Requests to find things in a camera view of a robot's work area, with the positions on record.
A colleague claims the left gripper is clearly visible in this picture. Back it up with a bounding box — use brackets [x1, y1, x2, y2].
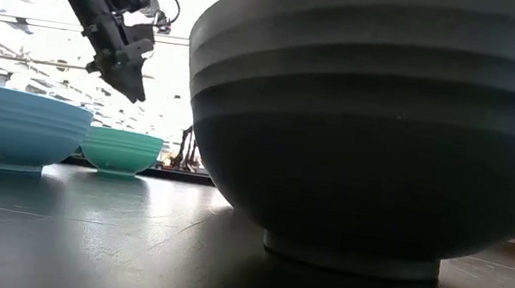
[37, 0, 163, 106]

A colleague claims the turquoise bowl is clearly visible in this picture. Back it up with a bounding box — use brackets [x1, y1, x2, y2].
[76, 124, 166, 184]

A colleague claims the blue bowl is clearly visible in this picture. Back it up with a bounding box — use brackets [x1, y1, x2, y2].
[0, 85, 97, 184]

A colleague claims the black bowl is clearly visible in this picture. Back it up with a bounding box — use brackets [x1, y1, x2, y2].
[159, 0, 515, 288]

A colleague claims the thin overhead rig beam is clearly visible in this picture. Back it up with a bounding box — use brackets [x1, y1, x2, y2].
[0, 53, 156, 82]

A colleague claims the grey overhead rig beam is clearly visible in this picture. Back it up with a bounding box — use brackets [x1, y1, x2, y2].
[0, 11, 192, 50]

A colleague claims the dark ceiling-hung camera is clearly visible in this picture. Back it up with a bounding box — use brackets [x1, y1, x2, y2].
[141, 0, 183, 37]

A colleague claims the black table frame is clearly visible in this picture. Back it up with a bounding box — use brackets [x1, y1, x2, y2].
[60, 154, 218, 188]

